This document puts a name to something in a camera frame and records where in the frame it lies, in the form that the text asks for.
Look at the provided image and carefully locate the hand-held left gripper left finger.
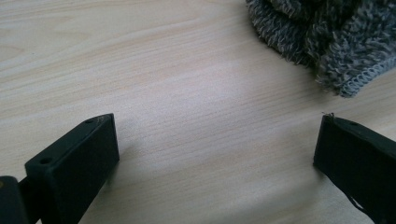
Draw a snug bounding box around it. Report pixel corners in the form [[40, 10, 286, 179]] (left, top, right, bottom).
[[18, 113, 120, 224]]

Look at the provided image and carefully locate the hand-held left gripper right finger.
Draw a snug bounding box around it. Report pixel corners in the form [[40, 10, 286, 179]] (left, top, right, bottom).
[[313, 113, 396, 224]]

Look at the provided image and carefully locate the grey fluffy towel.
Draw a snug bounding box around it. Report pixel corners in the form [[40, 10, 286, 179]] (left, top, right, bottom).
[[245, 0, 396, 98]]

